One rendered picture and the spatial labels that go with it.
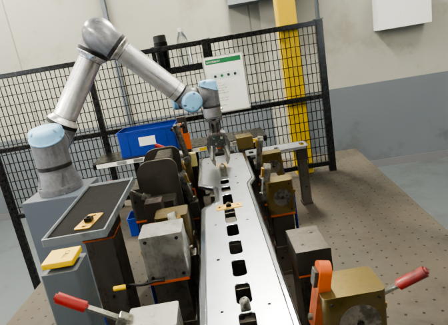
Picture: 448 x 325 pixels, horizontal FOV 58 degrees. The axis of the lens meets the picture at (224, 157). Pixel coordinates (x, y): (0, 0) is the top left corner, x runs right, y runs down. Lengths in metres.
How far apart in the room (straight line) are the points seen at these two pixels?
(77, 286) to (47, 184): 0.71
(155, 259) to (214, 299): 0.18
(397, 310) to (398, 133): 3.42
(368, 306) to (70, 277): 0.54
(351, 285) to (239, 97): 1.62
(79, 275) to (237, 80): 1.61
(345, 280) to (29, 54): 4.28
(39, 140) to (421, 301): 1.29
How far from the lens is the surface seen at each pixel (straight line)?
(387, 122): 4.54
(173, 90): 1.47
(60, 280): 0.85
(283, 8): 2.31
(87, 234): 0.92
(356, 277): 0.79
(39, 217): 1.52
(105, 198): 1.13
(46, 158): 1.49
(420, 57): 4.58
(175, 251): 0.96
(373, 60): 4.42
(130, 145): 2.13
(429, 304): 1.36
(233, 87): 2.24
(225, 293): 0.90
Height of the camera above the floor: 1.49
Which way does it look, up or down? 15 degrees down
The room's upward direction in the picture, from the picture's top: 10 degrees counter-clockwise
